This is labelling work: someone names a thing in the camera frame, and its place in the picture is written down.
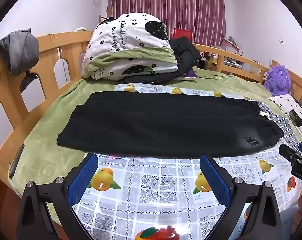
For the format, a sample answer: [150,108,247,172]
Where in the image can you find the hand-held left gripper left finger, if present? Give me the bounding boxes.
[19,152,99,240]

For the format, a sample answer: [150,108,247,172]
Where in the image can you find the dark grey folded garment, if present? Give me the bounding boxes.
[118,70,191,85]

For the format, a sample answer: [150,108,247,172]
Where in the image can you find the red box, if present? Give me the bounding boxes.
[173,28,193,43]

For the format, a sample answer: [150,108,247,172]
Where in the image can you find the dark red patterned curtain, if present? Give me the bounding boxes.
[107,0,227,47]

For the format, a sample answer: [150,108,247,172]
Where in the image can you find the black pants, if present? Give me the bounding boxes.
[56,91,284,158]

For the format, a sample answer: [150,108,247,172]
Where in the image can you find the green bed sheet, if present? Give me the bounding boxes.
[8,65,273,230]

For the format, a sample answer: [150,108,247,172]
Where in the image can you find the white flowered pillow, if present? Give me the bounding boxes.
[269,94,302,146]

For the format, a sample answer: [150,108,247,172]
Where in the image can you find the grey hanging garment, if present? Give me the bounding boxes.
[0,28,40,93]

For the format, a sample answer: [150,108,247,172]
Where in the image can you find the fruit printed plastic tablecloth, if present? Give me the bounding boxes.
[71,83,302,240]

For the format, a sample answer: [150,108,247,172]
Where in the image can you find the black clothes pile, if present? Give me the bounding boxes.
[169,36,203,73]

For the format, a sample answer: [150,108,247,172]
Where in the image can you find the dark flat object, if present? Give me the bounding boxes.
[9,144,25,178]

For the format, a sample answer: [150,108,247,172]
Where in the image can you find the white charger cable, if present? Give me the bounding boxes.
[49,33,64,53]

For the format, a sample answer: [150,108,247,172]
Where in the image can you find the wooden bed frame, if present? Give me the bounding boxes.
[0,31,302,193]

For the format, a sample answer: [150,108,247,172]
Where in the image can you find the folded white flowered quilt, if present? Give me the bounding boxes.
[81,14,179,80]

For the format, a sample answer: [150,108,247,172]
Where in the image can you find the purple plush toy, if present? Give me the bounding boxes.
[264,65,291,97]

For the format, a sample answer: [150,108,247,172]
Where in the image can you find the cardboard box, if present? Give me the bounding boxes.
[202,52,219,71]

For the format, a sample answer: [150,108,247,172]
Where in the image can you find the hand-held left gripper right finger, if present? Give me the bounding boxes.
[199,153,282,240]

